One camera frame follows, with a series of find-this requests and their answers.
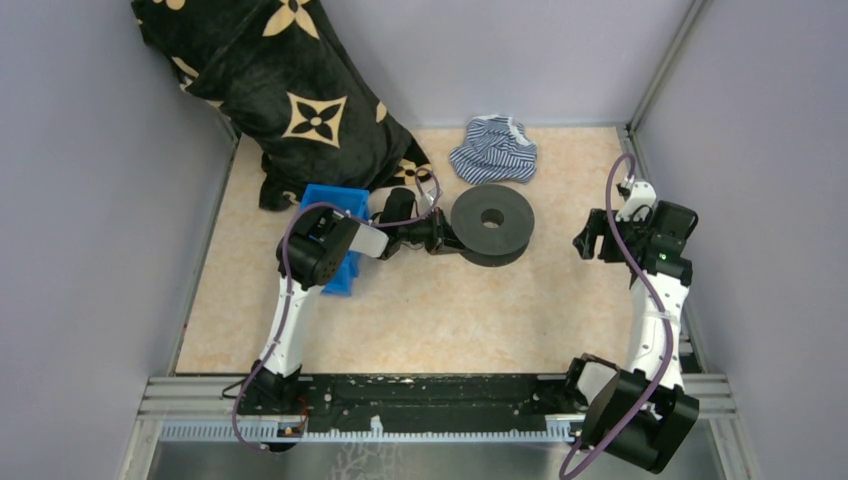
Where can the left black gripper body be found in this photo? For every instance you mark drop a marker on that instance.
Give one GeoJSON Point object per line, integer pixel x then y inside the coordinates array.
{"type": "Point", "coordinates": [429, 231]}

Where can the black cable spool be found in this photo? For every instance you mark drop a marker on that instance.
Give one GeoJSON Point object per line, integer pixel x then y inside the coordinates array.
{"type": "Point", "coordinates": [494, 223]}

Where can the blue plastic bin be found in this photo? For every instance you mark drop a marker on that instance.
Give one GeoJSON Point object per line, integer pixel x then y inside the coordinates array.
{"type": "Point", "coordinates": [349, 199]}

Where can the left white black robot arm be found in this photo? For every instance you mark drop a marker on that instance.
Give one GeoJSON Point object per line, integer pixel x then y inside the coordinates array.
{"type": "Point", "coordinates": [310, 254]}

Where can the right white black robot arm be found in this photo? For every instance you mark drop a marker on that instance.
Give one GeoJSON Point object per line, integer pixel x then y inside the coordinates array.
{"type": "Point", "coordinates": [640, 413]}

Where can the blue white striped cloth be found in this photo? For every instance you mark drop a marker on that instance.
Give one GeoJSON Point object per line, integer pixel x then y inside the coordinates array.
{"type": "Point", "coordinates": [495, 148]}

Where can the black beige floral blanket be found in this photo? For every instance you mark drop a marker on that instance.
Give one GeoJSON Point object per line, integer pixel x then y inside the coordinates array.
{"type": "Point", "coordinates": [278, 72]}

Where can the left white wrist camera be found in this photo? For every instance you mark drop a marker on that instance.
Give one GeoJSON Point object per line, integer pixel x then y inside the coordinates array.
{"type": "Point", "coordinates": [429, 198]}

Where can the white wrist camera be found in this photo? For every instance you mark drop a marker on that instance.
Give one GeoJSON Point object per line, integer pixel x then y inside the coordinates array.
{"type": "Point", "coordinates": [429, 198]}
{"type": "Point", "coordinates": [639, 200]}

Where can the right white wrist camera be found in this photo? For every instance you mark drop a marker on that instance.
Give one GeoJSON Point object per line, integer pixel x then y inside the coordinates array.
{"type": "Point", "coordinates": [639, 200]}

